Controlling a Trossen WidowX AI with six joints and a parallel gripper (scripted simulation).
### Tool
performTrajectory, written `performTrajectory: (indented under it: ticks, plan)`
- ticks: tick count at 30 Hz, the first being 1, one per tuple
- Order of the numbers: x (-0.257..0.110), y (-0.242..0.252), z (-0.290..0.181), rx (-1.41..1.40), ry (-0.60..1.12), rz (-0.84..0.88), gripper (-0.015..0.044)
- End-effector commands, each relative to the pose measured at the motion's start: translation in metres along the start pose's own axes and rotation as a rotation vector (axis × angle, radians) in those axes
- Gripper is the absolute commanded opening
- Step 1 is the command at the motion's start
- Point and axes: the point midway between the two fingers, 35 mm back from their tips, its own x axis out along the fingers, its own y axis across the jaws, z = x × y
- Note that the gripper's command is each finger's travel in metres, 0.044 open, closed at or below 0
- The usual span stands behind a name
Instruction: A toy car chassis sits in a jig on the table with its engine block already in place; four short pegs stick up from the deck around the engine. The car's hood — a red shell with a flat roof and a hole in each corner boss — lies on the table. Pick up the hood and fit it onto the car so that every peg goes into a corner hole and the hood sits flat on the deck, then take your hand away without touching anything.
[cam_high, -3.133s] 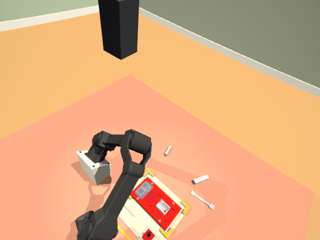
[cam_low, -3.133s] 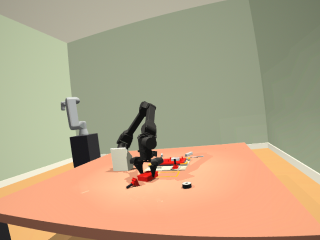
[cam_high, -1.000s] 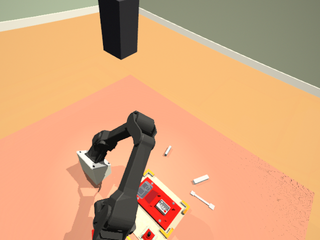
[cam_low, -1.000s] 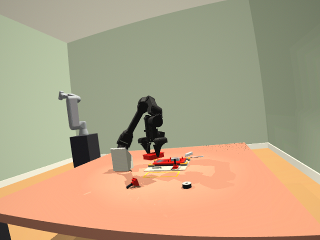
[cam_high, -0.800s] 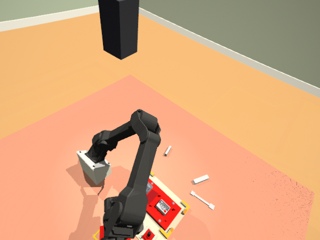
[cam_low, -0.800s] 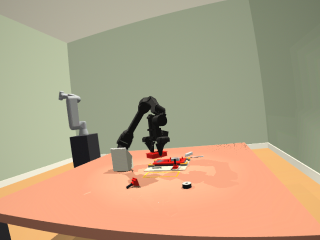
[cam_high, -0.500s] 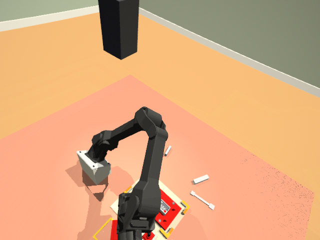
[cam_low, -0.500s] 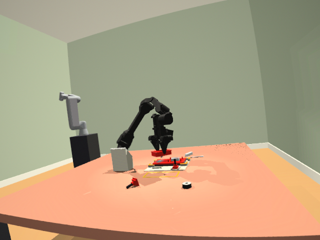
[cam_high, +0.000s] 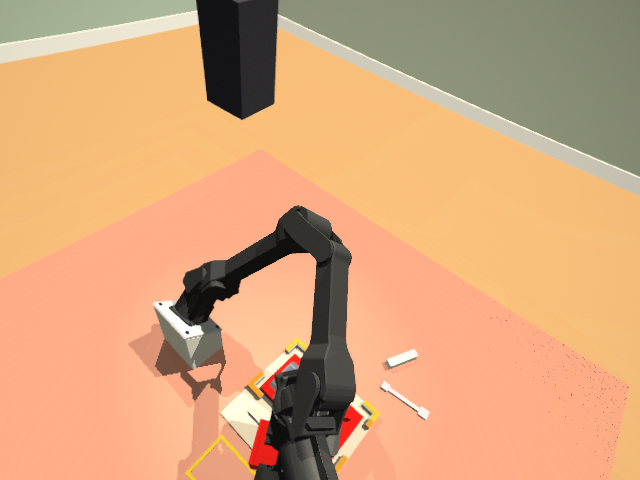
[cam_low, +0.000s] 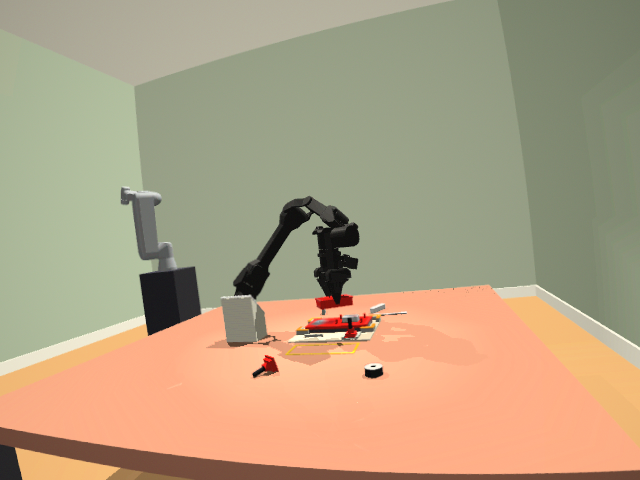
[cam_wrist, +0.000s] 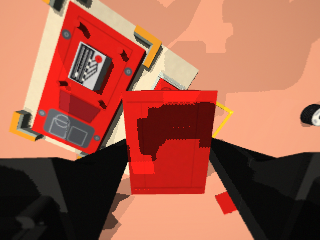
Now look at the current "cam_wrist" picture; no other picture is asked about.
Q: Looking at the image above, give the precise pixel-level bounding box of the black toy car wheel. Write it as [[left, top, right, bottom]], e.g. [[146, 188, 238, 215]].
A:
[[300, 104, 320, 126]]

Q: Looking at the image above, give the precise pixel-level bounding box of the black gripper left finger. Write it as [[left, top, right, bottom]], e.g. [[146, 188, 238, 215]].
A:
[[0, 138, 128, 240]]

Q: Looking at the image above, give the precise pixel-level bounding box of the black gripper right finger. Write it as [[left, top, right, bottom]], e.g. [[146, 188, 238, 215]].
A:
[[209, 137, 320, 240]]

